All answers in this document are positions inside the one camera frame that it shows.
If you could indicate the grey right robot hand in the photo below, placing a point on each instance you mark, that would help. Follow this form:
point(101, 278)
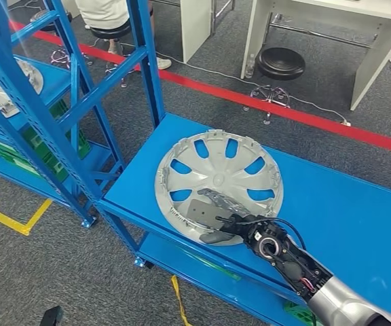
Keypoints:
point(223, 201)

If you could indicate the silver hubcap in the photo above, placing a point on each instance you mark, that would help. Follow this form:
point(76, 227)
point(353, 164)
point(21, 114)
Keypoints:
point(216, 168)
point(33, 76)

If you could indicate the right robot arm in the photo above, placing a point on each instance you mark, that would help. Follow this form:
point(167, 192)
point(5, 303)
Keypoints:
point(338, 297)

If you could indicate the blue metal workbench rack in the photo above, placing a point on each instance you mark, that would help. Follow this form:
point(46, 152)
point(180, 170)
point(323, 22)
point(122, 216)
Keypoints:
point(334, 216)

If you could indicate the blue metal shelf rack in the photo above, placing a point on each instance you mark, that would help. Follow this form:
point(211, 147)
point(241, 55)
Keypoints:
point(54, 83)

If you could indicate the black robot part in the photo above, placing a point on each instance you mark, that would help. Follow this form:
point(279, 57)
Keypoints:
point(51, 317)

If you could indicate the yellow floor tape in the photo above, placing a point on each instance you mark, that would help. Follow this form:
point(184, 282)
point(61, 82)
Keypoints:
point(180, 301)
point(5, 220)

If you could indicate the clear plastic bottle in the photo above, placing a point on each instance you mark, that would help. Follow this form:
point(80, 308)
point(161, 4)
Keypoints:
point(250, 67)

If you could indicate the red floor tape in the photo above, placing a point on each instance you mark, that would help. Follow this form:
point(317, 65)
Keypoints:
point(317, 120)

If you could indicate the black round stool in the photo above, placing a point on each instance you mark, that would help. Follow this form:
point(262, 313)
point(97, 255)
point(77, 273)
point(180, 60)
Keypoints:
point(114, 31)
point(280, 63)
point(60, 57)

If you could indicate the white desk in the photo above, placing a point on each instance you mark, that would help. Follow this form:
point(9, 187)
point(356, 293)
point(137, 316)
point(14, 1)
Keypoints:
point(195, 27)
point(375, 58)

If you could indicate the white power strip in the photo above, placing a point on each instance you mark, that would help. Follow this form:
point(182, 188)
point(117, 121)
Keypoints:
point(345, 123)

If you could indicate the person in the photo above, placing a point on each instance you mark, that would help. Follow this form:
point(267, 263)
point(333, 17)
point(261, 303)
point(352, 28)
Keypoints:
point(102, 13)

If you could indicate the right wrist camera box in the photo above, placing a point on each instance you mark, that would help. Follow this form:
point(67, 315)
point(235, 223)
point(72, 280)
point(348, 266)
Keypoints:
point(205, 213)

